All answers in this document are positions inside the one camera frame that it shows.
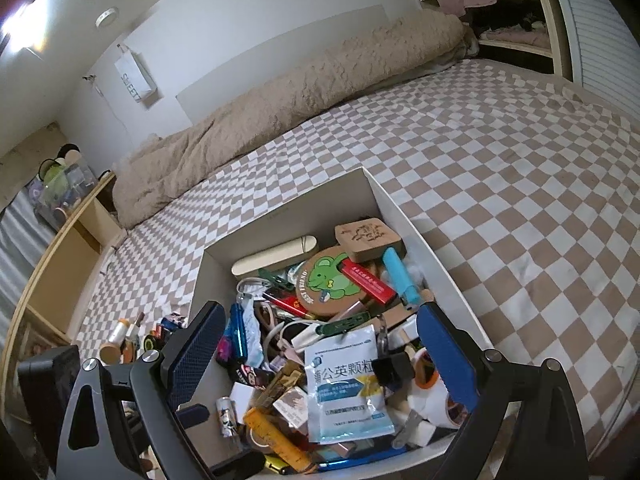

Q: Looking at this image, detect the white bottle with wooden cap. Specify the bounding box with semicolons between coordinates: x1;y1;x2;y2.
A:
99;318;130;365

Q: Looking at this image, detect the light blue lighter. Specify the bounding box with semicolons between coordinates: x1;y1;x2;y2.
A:
382;247;422;310

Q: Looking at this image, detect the red lighter with text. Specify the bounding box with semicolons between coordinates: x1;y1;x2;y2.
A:
337;258;397;306

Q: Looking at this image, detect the brown tape roll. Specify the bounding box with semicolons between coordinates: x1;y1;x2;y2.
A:
245;425;272;454

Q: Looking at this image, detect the white medicine sachet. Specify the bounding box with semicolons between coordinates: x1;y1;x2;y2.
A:
305;325;394;444

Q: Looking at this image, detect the white cardboard shoe box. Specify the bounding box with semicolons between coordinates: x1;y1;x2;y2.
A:
186;168;492;479

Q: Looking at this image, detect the wooden bedside shelf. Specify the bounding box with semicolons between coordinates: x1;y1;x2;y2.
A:
3;171;126;356

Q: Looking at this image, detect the round green bear coaster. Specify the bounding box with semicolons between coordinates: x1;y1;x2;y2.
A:
295;245;367;318

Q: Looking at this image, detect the carved wooden block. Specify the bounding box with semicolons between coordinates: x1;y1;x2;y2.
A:
334;218;401;263

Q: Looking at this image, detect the cream oblong case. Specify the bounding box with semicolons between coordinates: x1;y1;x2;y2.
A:
231;235;319;278

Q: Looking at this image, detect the checkered bed sheet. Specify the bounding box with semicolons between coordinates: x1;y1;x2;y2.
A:
77;61;639;450

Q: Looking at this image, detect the clear plastic storage bin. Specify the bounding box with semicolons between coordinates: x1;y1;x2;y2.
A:
28;153;98;231

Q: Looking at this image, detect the white hanging sweet bag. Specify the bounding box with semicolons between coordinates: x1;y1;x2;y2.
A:
114;44;157;103

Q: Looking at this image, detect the beige quilted duvet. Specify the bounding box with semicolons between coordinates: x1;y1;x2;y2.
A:
113;10;468;229

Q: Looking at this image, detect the white louvered door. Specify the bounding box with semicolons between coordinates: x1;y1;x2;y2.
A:
559;0;639;117

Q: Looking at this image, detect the wardrobe with clothes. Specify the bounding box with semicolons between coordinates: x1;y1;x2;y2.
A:
420;0;572;79

